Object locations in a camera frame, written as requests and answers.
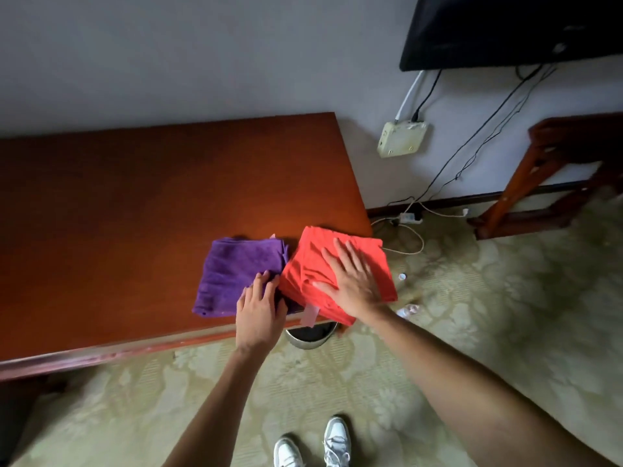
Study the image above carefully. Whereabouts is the person's right hand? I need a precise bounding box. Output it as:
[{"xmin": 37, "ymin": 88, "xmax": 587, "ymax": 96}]
[{"xmin": 311, "ymin": 237, "xmax": 390, "ymax": 320}]

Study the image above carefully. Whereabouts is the person's left hand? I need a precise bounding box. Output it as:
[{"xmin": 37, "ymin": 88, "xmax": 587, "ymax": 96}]
[{"xmin": 235, "ymin": 270, "xmax": 289, "ymax": 355}]

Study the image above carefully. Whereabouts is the purple cloth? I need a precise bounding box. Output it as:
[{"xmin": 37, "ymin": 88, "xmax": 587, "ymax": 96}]
[{"xmin": 192, "ymin": 236, "xmax": 305, "ymax": 319}]

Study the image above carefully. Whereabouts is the red cloth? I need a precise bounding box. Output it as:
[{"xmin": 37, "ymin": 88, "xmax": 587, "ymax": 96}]
[{"xmin": 277, "ymin": 226, "xmax": 398, "ymax": 328}]

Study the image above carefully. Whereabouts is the person's left forearm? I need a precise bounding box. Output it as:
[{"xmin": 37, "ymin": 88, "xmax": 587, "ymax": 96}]
[{"xmin": 163, "ymin": 344, "xmax": 273, "ymax": 467}]

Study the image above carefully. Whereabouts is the person's right forearm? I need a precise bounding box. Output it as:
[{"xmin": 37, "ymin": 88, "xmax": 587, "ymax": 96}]
[{"xmin": 362, "ymin": 305, "xmax": 604, "ymax": 467}]

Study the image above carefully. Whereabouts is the silver metal bin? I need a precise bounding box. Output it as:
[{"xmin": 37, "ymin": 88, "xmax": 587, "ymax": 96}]
[{"xmin": 284, "ymin": 321, "xmax": 339, "ymax": 350}]

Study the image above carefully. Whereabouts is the white shoe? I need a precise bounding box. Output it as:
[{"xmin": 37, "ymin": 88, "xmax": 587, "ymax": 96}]
[
  {"xmin": 323, "ymin": 416, "xmax": 352, "ymax": 467},
  {"xmin": 272, "ymin": 436, "xmax": 304, "ymax": 467}
]

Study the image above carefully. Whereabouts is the dark baseboard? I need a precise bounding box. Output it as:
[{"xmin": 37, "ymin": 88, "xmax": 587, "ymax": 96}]
[{"xmin": 365, "ymin": 179, "xmax": 604, "ymax": 219}]

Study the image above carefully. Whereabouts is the brown wooden table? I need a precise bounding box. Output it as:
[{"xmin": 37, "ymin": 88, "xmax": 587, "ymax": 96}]
[{"xmin": 0, "ymin": 111, "xmax": 374, "ymax": 383}]

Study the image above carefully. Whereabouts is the red-brown wooden stool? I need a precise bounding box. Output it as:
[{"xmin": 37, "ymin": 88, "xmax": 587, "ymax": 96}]
[{"xmin": 467, "ymin": 113, "xmax": 623, "ymax": 241}]

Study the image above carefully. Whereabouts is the black television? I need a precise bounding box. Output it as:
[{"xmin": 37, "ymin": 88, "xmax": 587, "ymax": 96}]
[{"xmin": 398, "ymin": 0, "xmax": 623, "ymax": 72}]

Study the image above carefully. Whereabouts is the white cable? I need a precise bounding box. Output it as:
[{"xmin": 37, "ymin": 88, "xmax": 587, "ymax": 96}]
[{"xmin": 369, "ymin": 201, "xmax": 470, "ymax": 256}]

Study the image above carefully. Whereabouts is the thin black cable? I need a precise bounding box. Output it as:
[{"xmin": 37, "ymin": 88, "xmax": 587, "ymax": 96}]
[
  {"xmin": 387, "ymin": 65, "xmax": 544, "ymax": 208},
  {"xmin": 455, "ymin": 65, "xmax": 558, "ymax": 183}
]

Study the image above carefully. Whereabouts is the beige wall socket box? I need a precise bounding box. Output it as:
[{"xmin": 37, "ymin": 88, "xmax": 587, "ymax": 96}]
[{"xmin": 377, "ymin": 120, "xmax": 429, "ymax": 159}]

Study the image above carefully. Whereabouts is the black plug cable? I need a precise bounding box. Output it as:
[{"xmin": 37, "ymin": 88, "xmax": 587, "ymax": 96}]
[{"xmin": 411, "ymin": 68, "xmax": 443, "ymax": 123}]

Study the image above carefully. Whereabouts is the white cable conduit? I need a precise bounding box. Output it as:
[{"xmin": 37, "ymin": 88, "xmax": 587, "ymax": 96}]
[{"xmin": 394, "ymin": 70, "xmax": 425, "ymax": 123}]

